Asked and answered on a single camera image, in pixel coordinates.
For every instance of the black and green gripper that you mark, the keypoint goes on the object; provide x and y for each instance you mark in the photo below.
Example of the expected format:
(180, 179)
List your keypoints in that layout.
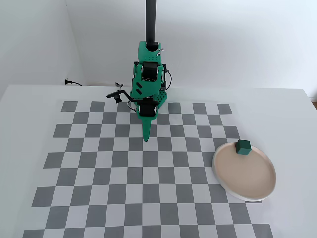
(147, 109)

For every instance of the dark green dice cube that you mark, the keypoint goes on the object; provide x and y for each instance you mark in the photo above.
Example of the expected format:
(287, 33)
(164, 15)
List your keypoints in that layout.
(243, 148)

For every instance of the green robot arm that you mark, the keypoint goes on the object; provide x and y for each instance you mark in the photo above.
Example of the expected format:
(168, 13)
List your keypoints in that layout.
(148, 86)

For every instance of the beige round plate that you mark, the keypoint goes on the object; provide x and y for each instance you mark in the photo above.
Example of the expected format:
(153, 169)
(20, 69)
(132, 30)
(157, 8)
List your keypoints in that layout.
(245, 173)

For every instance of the grey white checkerboard mat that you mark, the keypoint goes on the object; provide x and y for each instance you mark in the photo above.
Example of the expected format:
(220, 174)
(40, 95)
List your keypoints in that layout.
(99, 161)

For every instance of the black vertical pole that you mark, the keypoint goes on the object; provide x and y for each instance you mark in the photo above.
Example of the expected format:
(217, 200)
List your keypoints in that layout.
(151, 22)

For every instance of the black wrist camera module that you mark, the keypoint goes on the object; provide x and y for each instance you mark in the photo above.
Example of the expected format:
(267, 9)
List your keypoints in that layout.
(118, 96)

